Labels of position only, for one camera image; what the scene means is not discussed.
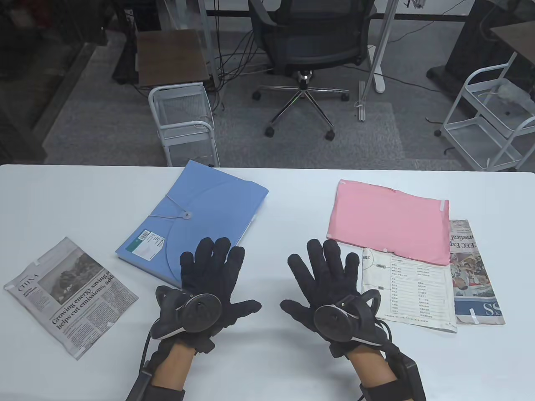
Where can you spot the black rolling stand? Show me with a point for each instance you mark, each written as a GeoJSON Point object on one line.
{"type": "Point", "coordinates": [125, 50]}

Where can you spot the black office chair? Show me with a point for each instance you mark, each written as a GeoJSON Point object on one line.
{"type": "Point", "coordinates": [309, 41]}

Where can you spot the colour newspaper material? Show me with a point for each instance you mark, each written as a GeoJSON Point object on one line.
{"type": "Point", "coordinates": [472, 271]}

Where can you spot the left black-and-white hand controller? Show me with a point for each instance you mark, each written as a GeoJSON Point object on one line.
{"type": "Point", "coordinates": [200, 309]}

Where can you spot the person's right hand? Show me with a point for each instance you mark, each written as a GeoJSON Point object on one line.
{"type": "Point", "coordinates": [326, 275]}

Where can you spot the brown wooden side table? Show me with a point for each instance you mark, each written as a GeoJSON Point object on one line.
{"type": "Point", "coordinates": [171, 56]}

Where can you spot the person's left hand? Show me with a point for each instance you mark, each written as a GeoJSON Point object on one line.
{"type": "Point", "coordinates": [213, 267]}

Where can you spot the white printed sheet material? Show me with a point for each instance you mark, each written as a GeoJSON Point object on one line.
{"type": "Point", "coordinates": [418, 292]}

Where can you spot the black-and-white hand controller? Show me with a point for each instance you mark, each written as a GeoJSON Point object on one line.
{"type": "Point", "coordinates": [334, 321]}
{"type": "Point", "coordinates": [200, 309]}

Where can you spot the dark wooden desk top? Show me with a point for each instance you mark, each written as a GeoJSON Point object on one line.
{"type": "Point", "coordinates": [518, 37]}

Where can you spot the black-and-white newspaper material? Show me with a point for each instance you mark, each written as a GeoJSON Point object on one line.
{"type": "Point", "coordinates": [71, 296]}

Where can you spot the person's left forearm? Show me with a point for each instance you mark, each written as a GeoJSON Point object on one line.
{"type": "Point", "coordinates": [171, 367]}

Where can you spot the white desk leg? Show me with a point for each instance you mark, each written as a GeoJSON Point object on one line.
{"type": "Point", "coordinates": [207, 33]}
{"type": "Point", "coordinates": [382, 41]}

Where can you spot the black desk base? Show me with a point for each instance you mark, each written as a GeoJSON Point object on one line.
{"type": "Point", "coordinates": [468, 50]}

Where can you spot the right black-and-white hand controller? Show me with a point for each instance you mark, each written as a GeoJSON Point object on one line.
{"type": "Point", "coordinates": [334, 321]}

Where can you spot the clear plastic bag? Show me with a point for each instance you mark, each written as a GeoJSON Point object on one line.
{"type": "Point", "coordinates": [512, 92]}

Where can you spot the pink paper material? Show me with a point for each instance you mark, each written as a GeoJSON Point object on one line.
{"type": "Point", "coordinates": [388, 221]}

